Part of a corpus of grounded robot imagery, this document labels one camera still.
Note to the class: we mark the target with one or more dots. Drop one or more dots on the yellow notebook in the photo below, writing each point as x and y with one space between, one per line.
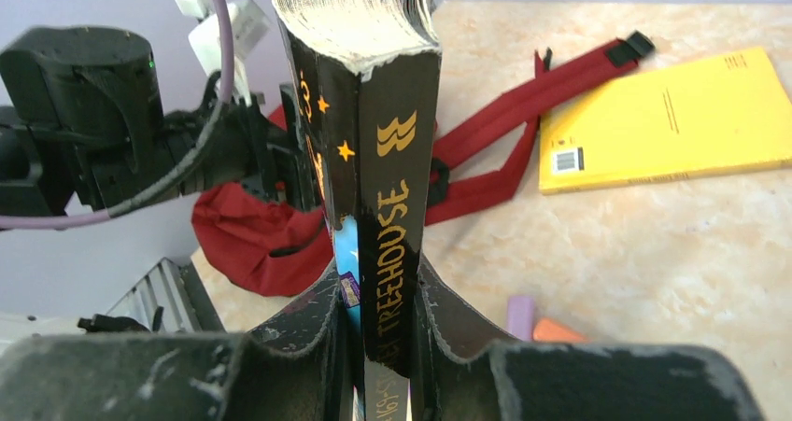
719 115

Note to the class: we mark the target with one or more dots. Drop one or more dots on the red student backpack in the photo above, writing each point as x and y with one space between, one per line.
272 249

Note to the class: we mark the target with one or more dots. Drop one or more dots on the orange highlighter pen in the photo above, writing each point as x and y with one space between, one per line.
549 330

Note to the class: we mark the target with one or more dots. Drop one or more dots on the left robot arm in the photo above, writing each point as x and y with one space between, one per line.
85 119

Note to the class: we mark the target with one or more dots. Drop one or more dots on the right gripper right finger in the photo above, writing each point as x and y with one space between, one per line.
466 368

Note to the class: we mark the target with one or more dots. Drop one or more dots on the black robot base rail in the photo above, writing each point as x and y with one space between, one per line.
169 298

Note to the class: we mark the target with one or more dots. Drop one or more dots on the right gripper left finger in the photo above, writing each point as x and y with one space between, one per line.
293 366

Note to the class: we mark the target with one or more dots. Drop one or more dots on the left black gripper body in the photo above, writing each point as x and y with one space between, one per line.
269 162

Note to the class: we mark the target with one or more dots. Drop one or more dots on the colourful treehouse storey book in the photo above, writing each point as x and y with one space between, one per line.
366 76

